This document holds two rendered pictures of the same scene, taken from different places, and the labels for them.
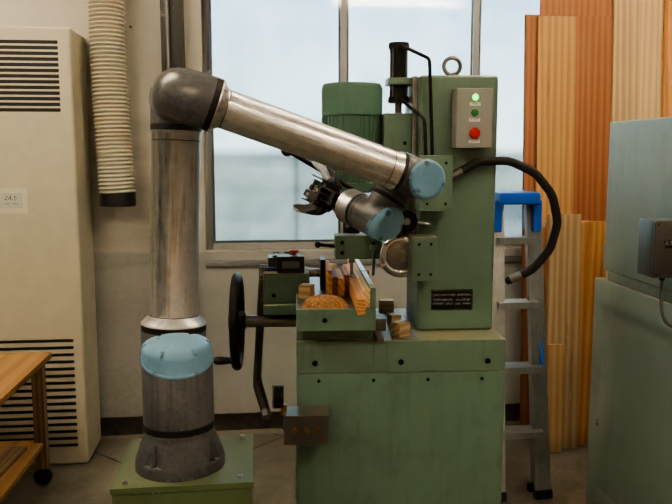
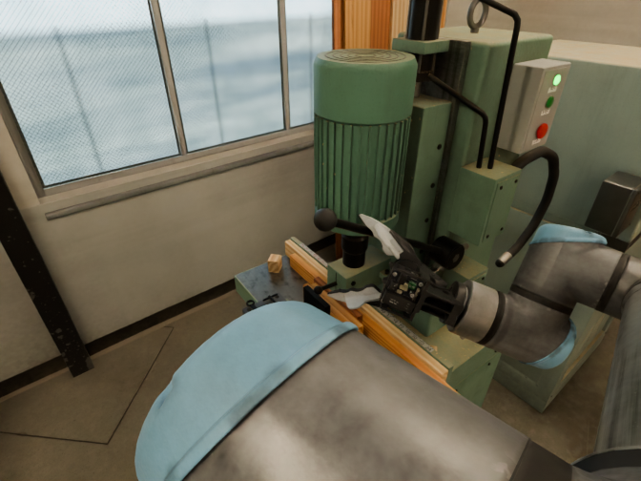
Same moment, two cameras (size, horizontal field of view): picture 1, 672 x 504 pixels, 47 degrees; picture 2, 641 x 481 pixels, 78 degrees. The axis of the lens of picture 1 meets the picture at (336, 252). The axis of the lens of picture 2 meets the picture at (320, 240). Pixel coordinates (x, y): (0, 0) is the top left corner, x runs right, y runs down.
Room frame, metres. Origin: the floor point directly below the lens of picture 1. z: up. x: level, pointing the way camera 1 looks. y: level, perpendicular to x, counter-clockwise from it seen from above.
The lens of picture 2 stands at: (1.71, 0.41, 1.61)
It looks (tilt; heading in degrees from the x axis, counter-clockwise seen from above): 33 degrees down; 327
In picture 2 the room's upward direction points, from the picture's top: straight up
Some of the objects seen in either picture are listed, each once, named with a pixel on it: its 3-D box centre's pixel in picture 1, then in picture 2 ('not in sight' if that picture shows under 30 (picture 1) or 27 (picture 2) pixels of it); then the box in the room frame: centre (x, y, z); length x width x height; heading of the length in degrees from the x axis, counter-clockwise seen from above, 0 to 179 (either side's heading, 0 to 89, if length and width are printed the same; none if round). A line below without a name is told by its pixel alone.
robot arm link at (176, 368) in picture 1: (177, 378); not in sight; (1.61, 0.34, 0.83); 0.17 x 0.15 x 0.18; 15
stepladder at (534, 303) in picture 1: (513, 343); not in sight; (2.92, -0.69, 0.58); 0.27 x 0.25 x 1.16; 6
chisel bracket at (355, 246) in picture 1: (358, 248); (360, 275); (2.27, -0.07, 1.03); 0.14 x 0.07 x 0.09; 93
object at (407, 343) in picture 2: (357, 280); (349, 300); (2.30, -0.06, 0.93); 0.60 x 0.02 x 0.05; 3
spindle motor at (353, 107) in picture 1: (351, 138); (360, 144); (2.28, -0.05, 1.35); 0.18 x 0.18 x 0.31
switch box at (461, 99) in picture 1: (472, 118); (530, 106); (2.15, -0.37, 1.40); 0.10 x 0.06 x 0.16; 93
